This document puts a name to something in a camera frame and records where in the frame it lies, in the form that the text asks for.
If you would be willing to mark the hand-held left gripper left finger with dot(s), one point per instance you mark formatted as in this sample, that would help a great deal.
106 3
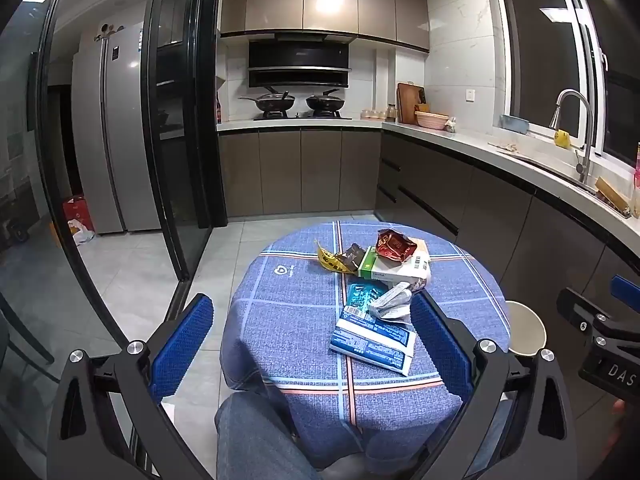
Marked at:
182 345

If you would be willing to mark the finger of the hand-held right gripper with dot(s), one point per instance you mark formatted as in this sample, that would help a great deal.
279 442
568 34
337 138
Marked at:
627 290
580 307

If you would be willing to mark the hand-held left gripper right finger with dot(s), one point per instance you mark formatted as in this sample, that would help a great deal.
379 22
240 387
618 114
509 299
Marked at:
440 345

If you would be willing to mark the white round waste bin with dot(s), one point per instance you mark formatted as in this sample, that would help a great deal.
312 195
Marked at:
522 325

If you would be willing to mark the silver wrapper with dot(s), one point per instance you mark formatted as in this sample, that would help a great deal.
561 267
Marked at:
392 300

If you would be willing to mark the blue white packet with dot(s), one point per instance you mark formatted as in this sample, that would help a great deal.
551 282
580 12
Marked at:
370 342

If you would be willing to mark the blue blister pack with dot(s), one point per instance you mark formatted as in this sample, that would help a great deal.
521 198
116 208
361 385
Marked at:
362 294

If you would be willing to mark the green white box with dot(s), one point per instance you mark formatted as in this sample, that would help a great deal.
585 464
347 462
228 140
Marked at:
380 267

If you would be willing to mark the pale cardboard piece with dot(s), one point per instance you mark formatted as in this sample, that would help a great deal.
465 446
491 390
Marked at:
421 246

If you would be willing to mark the red snack bag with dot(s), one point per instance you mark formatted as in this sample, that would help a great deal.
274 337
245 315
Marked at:
395 246

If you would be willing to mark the dark brown wrapper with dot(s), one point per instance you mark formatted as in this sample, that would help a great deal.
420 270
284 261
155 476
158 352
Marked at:
354 255

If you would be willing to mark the yellow wrapper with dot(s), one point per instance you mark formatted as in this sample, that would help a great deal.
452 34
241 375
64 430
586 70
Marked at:
327 260

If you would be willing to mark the person's right hand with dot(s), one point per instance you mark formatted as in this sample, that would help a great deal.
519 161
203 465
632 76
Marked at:
620 407

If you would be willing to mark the brown scrub pad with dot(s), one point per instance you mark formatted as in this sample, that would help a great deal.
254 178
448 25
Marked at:
611 194

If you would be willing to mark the pink bottle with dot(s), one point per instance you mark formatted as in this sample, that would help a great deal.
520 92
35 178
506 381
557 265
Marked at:
637 180

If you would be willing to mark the blue plaid tablecloth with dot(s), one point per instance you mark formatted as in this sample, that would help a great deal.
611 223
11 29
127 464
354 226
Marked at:
290 310

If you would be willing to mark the person's left leg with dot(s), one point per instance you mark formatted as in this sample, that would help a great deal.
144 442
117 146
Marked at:
250 440

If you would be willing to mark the steel sink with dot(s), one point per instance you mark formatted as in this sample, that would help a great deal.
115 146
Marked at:
555 169

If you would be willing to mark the chrome faucet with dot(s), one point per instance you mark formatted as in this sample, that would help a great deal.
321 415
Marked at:
588 150

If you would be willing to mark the white orange plastic bag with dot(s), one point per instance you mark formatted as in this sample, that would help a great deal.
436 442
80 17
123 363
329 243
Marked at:
82 235

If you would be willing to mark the red box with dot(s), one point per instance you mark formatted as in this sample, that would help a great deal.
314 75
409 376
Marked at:
77 210

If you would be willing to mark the beige dishcloth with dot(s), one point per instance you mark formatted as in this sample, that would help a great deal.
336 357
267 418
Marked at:
502 147

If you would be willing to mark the black wheeled cart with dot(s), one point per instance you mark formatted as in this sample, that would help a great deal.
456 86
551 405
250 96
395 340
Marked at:
15 225

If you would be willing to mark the grey kitchen countertop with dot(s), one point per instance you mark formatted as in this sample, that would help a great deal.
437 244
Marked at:
450 137

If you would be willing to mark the brown lower cabinets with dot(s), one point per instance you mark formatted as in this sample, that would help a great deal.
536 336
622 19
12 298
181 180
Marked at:
320 170

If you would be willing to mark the grey refrigerator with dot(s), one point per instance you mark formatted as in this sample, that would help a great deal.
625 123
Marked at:
120 135

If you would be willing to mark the small white grey object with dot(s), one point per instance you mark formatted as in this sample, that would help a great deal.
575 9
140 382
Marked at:
451 125

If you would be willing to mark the woven basket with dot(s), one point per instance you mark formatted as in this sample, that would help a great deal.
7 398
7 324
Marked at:
431 120

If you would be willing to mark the black framed glass sliding door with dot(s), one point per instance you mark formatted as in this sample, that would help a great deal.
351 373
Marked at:
207 110

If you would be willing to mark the tall glass jar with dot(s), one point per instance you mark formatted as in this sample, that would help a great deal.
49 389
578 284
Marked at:
391 112

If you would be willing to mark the red sauce bottle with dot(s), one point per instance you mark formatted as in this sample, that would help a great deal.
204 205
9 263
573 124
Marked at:
218 110

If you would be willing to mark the wooden knife block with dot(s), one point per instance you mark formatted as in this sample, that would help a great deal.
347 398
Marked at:
422 107

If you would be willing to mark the wooden cutting board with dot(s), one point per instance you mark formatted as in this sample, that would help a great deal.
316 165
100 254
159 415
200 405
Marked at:
406 102

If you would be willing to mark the white framed window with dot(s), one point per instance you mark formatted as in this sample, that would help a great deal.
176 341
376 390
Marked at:
540 50

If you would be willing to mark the gas stove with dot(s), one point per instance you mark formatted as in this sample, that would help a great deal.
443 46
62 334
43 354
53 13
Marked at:
300 116

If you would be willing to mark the black wok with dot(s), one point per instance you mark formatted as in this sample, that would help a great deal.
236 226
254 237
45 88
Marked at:
325 103
274 104

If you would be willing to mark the black range hood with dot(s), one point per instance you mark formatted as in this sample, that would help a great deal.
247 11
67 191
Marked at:
300 55

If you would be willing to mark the beige upper cabinets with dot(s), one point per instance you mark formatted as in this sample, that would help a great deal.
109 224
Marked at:
325 0

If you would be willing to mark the black chair frame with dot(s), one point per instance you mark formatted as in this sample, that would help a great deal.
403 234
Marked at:
25 330

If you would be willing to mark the white wall socket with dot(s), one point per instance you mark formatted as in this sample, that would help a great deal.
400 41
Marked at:
470 95

